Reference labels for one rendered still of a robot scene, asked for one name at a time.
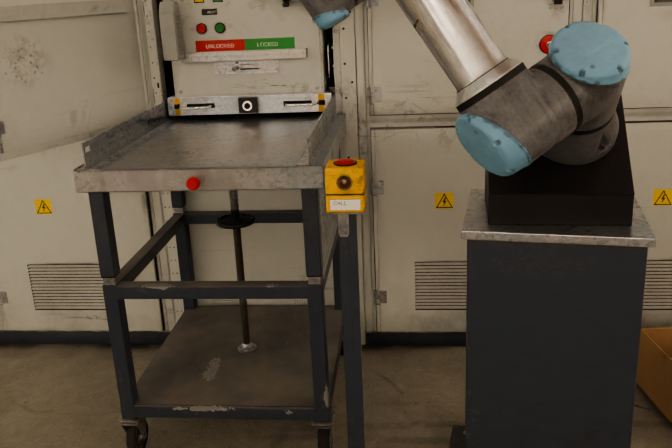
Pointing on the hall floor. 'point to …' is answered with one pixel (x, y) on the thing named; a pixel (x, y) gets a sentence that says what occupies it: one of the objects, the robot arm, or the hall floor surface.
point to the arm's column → (552, 344)
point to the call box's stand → (347, 223)
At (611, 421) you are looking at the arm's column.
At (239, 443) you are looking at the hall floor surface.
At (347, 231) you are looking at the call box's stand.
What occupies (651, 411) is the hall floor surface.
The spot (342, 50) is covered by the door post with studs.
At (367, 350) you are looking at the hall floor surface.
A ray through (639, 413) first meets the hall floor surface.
